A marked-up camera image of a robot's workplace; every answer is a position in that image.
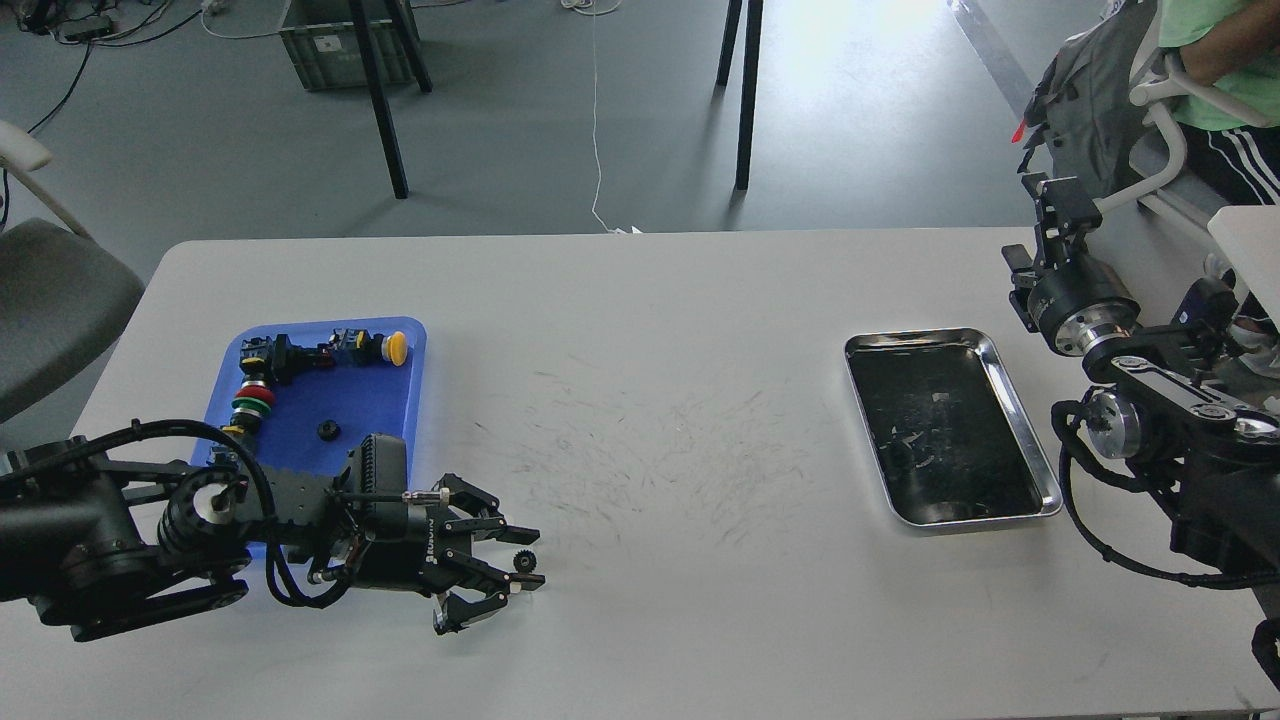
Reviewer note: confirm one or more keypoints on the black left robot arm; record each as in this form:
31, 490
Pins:
154, 522

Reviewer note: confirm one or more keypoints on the grey chair at left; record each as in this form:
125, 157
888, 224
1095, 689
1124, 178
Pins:
65, 299

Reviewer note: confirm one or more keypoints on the green push button switch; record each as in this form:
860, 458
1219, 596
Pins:
249, 413

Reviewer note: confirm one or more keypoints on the black table leg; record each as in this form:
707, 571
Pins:
754, 13
380, 107

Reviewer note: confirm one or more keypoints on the blue plastic tray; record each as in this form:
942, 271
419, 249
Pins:
380, 398

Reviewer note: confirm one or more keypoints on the yellow push button switch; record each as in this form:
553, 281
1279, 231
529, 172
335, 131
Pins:
359, 347

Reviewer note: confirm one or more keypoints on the silver metal tray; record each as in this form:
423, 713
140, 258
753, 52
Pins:
954, 445

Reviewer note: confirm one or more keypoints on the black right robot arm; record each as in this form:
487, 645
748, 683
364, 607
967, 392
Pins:
1156, 420

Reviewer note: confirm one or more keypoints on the black table leg right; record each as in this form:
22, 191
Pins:
754, 13

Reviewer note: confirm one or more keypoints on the grey backpack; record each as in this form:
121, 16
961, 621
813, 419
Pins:
1081, 108

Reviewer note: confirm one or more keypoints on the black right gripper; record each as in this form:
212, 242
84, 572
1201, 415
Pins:
1074, 301

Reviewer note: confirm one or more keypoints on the black table leg left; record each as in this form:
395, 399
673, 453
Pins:
380, 107

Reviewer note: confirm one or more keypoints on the small black gear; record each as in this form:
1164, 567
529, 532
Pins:
525, 562
328, 430

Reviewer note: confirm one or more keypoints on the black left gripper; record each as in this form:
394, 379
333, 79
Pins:
398, 548

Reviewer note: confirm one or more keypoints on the grey plastic crate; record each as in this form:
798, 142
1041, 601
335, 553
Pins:
321, 41

